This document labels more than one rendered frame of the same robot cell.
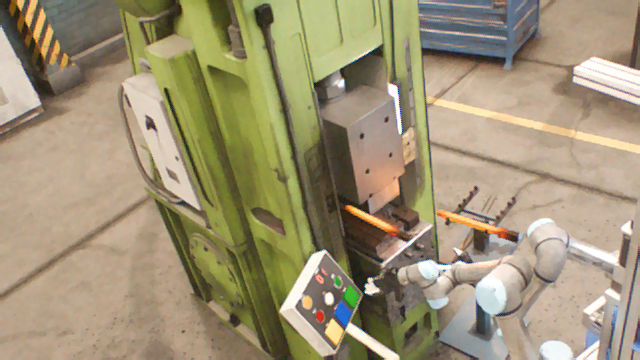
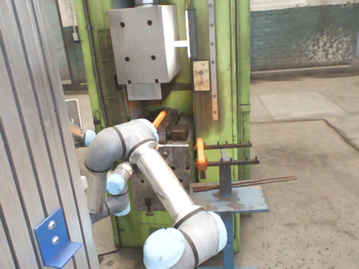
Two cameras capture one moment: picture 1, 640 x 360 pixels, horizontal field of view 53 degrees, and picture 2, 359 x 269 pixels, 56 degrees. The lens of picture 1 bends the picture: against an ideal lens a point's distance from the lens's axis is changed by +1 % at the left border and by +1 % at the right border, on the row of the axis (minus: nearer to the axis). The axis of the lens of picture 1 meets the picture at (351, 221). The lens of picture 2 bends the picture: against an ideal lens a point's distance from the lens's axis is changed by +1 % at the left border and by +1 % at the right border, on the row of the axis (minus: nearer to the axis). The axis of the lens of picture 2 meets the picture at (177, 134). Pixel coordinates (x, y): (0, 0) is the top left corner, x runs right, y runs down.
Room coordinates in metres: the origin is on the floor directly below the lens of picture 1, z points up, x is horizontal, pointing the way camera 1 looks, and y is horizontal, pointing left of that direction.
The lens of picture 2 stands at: (1.21, -1.71, 1.64)
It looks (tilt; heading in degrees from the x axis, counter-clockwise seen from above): 20 degrees down; 50
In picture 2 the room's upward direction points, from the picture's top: 5 degrees counter-clockwise
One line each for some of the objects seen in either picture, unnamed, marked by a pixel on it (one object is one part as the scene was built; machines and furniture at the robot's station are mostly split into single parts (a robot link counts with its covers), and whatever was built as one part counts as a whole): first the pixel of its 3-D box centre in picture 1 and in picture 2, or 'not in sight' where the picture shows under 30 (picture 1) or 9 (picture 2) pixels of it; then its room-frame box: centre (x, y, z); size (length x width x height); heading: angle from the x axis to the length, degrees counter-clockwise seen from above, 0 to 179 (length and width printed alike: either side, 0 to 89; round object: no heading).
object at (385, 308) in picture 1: (372, 254); (169, 159); (2.49, -0.08, 0.69); 0.56 x 0.38 x 0.45; 38
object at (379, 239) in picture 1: (359, 223); (157, 123); (2.45, -0.04, 0.96); 0.42 x 0.20 x 0.09; 38
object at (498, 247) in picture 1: (481, 248); (225, 196); (2.41, -0.65, 0.67); 0.40 x 0.30 x 0.02; 136
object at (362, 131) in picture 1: (351, 133); (155, 42); (2.48, -0.07, 1.47); 0.42 x 0.39 x 0.40; 38
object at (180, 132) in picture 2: (405, 217); (180, 132); (2.44, -0.27, 0.95); 0.12 x 0.08 x 0.06; 38
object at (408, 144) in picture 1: (407, 146); (201, 76); (2.58, -0.34, 1.27); 0.09 x 0.02 x 0.17; 128
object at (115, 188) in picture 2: not in sight; (117, 181); (1.82, -0.56, 0.98); 0.11 x 0.08 x 0.09; 38
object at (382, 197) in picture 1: (352, 181); (153, 84); (2.45, -0.04, 1.22); 0.42 x 0.20 x 0.10; 38
